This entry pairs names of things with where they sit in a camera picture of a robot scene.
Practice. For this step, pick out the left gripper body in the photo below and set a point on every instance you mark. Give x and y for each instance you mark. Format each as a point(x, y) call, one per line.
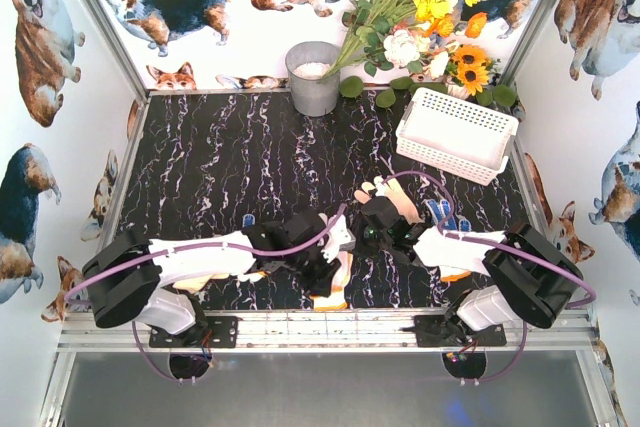
point(323, 267)

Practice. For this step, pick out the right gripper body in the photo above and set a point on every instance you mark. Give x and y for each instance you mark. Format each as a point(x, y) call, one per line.
point(375, 217)

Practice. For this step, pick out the cream rubber glove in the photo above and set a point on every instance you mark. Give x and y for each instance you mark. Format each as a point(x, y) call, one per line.
point(196, 284)
point(394, 192)

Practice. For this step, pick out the blue dotted glove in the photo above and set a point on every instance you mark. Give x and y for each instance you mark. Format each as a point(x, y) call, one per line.
point(441, 214)
point(247, 221)

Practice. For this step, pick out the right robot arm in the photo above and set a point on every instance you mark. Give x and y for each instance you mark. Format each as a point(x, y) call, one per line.
point(532, 281)

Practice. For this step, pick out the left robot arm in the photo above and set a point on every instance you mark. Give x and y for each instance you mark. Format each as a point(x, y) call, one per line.
point(135, 279)

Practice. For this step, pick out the white plastic storage basket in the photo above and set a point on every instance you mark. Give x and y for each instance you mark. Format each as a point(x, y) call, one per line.
point(455, 136)

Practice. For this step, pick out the grey metal bucket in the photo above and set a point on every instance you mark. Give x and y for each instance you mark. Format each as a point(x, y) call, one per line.
point(313, 84)

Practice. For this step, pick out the artificial flower bouquet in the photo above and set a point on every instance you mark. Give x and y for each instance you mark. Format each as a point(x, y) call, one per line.
point(427, 38)

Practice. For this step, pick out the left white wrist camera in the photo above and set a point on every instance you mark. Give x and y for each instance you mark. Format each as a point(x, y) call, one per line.
point(340, 238)

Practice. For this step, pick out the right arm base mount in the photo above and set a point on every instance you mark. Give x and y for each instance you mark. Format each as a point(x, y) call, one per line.
point(436, 331)

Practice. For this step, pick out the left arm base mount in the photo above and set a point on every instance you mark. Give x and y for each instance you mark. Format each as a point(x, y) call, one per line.
point(214, 332)

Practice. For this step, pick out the aluminium front rail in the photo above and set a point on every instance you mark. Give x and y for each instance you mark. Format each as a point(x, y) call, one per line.
point(296, 331)

